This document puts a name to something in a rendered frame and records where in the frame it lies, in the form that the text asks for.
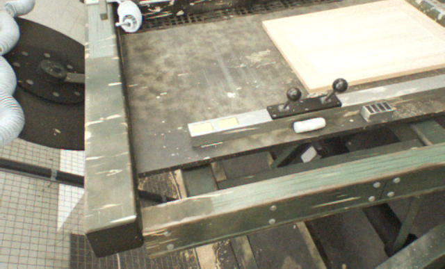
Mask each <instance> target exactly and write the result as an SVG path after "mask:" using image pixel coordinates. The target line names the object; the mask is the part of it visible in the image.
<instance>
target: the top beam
mask: <svg viewBox="0 0 445 269"><path fill-rule="evenodd" d="M106 5H107V8H108V19H107V20H100V16H99V4H93V5H86V0H84V19H85V67H86V132H85V165H84V214H83V232H84V234H85V236H86V238H87V240H88V242H89V244H90V247H91V249H92V252H93V254H94V255H95V257H97V258H102V257H104V256H108V255H112V254H117V253H121V252H126V251H127V250H132V249H136V248H139V247H142V246H143V245H144V243H145V241H144V238H143V235H142V231H141V229H140V219H139V212H138V209H140V200H139V194H138V184H137V177H136V174H137V172H136V160H135V154H134V144H133V137H132V131H131V120H130V114H129V103H128V97H127V92H126V86H125V80H124V69H123V63H122V52H121V46H120V35H119V31H118V27H117V26H116V25H115V24H116V23H117V17H116V11H115V2H114V1H112V2H106Z"/></svg>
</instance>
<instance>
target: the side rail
mask: <svg viewBox="0 0 445 269"><path fill-rule="evenodd" d="M441 190H445V142H441V143H437V144H434V145H427V146H424V147H417V148H414V149H407V150H404V151H400V152H394V153H390V154H384V155H380V156H374V157H371V158H365V159H361V160H358V161H351V162H348V163H342V164H338V165H333V166H329V167H326V168H320V169H316V170H311V171H306V172H301V173H297V174H292V175H289V176H287V175H285V176H282V177H276V178H272V179H267V180H263V181H258V182H254V183H251V184H245V185H241V186H235V187H232V188H226V189H223V190H217V191H213V192H210V193H205V194H201V195H196V196H192V197H189V198H186V199H181V200H177V201H173V202H168V203H164V204H159V205H155V206H148V207H145V208H141V209H140V210H141V213H142V214H141V215H142V221H143V230H142V235H143V238H144V241H145V245H146V248H147V252H148V256H149V259H150V260H152V259H155V258H158V257H161V256H166V255H169V254H174V253H178V252H183V251H186V250H189V249H192V248H195V247H201V246H204V245H209V244H212V243H217V242H220V241H225V240H229V239H233V238H238V237H241V236H246V235H249V234H254V233H257V232H260V231H266V230H269V229H274V228H278V227H283V226H287V225H292V224H295V223H298V222H303V221H306V220H311V219H315V218H320V217H323V216H327V215H332V214H335V213H341V212H347V211H352V210H356V209H361V208H364V207H368V206H373V205H376V204H382V203H385V202H390V201H394V200H398V199H404V198H406V199H407V198H410V197H416V196H419V195H425V194H428V193H433V192H437V191H441Z"/></svg>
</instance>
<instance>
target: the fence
mask: <svg viewBox="0 0 445 269"><path fill-rule="evenodd" d="M336 96H337V98H338V99H339V100H341V102H342V103H343V105H342V107H337V108H331V109H327V110H323V111H316V112H312V113H305V114H302V115H295V116H291V117H285V118H281V119H277V120H272V119H271V118H270V115H269V114H268V111H267V110H266V109H263V110H259V111H252V112H248V113H241V114H238V115H231V116H227V117H220V118H216V119H212V120H206V121H202V122H195V123H191V124H188V134H189V137H190V140H191V144H192V147H196V146H200V145H206V144H209V143H213V142H220V141H224V140H230V139H234V138H240V137H243V136H250V135H254V134H258V133H264V132H267V131H274V130H278V129H285V128H289V127H294V123H295V122H300V121H304V120H310V119H314V118H318V117H319V118H320V117H321V118H323V119H324V120H329V119H333V118H337V117H344V116H348V115H354V114H358V113H361V110H362V107H363V106H365V105H369V104H376V103H380V102H384V101H386V102H387V103H388V104H389V105H390V106H391V107H394V106H401V105H406V104H412V103H416V102H417V101H423V100H427V99H434V98H439V97H445V74H443V75H439V76H432V77H427V78H423V79H419V80H416V81H408V82H404V83H397V84H392V85H385V86H380V87H376V88H369V89H366V90H363V91H359V92H351V93H347V94H343V95H336ZM234 117H235V118H236V121H237V123H238V125H234V126H230V127H224V128H220V127H219V125H218V121H220V120H226V119H230V118H234ZM209 122H210V123H211V127H212V129H213V130H210V131H203V132H199V133H193V128H192V126H195V125H199V124H205V123H209Z"/></svg>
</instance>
